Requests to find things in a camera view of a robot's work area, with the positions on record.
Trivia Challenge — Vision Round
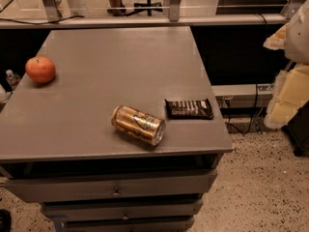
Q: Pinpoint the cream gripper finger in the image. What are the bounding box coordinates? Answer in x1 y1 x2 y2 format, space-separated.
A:
263 23 288 50
264 63 309 129

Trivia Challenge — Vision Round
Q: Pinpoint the orange soda can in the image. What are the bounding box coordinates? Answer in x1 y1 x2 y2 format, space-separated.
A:
111 105 165 146

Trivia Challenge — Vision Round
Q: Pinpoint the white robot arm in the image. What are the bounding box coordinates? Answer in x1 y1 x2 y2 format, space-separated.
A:
264 0 309 129

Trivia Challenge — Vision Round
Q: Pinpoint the dark snack bar wrapper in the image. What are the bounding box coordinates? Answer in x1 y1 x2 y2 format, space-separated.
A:
165 99 214 120

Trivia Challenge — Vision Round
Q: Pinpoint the black office chair base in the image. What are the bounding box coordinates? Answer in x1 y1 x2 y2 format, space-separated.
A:
126 0 163 16

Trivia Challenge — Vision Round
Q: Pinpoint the top grey drawer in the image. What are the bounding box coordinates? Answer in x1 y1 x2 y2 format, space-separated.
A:
4 169 217 203

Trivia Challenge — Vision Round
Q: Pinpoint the grey drawer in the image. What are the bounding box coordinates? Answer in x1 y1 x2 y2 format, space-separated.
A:
65 217 194 232
42 198 203 221
4 169 217 203

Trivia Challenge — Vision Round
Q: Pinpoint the person's leg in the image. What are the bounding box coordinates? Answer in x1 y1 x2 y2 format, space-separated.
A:
107 0 126 16

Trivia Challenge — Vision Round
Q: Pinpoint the bottom grey drawer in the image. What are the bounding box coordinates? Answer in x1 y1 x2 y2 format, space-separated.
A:
65 217 194 232

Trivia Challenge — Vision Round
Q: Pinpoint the middle grey drawer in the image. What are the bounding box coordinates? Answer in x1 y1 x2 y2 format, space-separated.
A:
42 198 203 221

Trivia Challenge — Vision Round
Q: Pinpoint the red apple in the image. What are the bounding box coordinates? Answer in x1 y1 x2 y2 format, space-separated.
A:
25 56 56 84

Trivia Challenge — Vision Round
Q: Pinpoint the grey drawer cabinet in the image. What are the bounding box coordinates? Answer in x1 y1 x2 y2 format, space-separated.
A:
0 26 234 232

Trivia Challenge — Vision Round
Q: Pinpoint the grey metal frame rail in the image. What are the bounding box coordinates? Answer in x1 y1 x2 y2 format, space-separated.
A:
0 14 288 29

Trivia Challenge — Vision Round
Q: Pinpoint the black hanging cable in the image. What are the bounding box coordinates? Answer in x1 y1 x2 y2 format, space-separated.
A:
225 14 268 135

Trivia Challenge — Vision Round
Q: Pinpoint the black cable on rail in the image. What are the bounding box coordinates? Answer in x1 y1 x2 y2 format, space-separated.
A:
0 14 85 26

